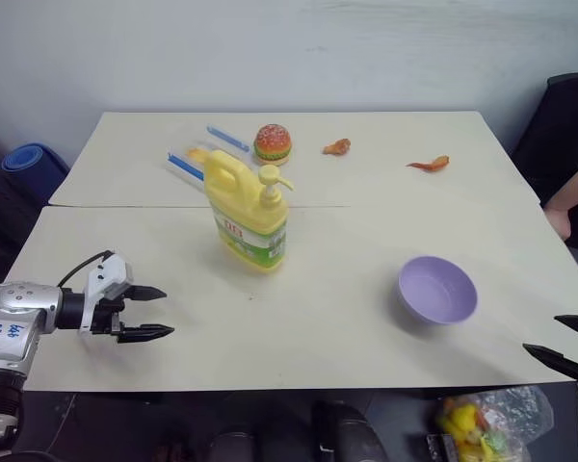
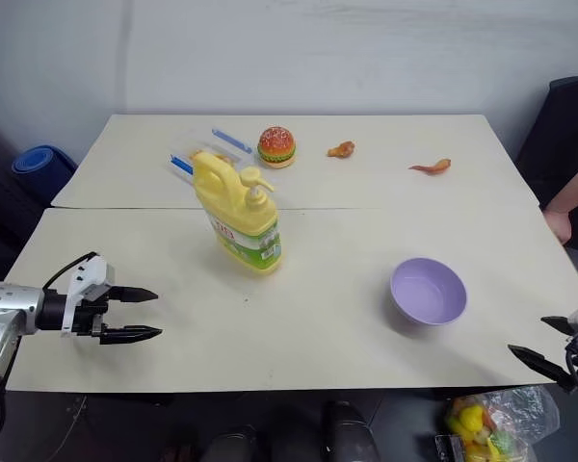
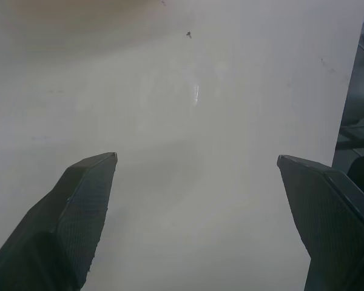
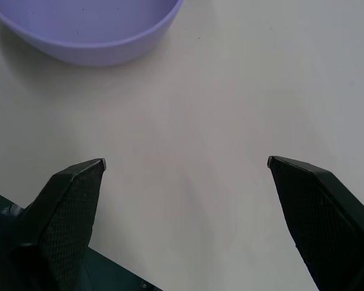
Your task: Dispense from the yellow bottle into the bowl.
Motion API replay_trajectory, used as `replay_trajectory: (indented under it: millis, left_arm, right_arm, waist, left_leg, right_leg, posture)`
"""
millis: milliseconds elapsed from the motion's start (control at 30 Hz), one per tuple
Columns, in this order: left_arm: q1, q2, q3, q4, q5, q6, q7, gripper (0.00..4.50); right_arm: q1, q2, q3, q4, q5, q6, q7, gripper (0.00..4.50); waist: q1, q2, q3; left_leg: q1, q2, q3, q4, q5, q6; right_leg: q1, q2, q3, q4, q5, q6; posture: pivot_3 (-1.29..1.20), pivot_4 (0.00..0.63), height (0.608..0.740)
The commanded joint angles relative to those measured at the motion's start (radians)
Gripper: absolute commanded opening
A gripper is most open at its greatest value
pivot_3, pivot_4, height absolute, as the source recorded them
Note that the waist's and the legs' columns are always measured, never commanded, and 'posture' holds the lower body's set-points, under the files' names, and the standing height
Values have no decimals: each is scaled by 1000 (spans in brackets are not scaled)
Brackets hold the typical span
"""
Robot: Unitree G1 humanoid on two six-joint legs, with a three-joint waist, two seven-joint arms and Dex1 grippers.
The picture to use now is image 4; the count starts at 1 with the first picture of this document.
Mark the purple plastic bowl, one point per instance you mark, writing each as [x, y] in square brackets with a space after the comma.
[88, 33]

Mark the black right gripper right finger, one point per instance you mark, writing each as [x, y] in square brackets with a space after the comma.
[321, 224]

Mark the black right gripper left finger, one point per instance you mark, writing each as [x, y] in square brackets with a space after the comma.
[66, 218]

